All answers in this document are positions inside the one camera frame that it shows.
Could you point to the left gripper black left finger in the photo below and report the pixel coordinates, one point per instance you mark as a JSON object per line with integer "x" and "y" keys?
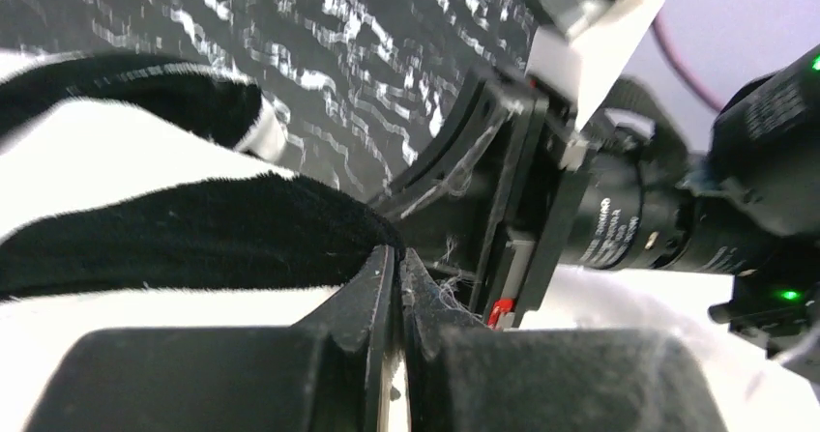
{"x": 330, "y": 371}

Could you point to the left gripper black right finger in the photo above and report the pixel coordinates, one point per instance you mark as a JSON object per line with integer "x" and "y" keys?
{"x": 464, "y": 376}

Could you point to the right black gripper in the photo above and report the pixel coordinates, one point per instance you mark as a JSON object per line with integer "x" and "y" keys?
{"x": 749, "y": 207}

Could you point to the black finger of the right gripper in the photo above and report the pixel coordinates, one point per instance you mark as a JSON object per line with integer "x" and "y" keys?
{"x": 449, "y": 203}

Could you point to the white pillow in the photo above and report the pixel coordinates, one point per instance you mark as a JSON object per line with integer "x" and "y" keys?
{"x": 752, "y": 394}

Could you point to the black white striped pillowcase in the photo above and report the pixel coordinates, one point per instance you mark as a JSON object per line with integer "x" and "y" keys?
{"x": 124, "y": 170}

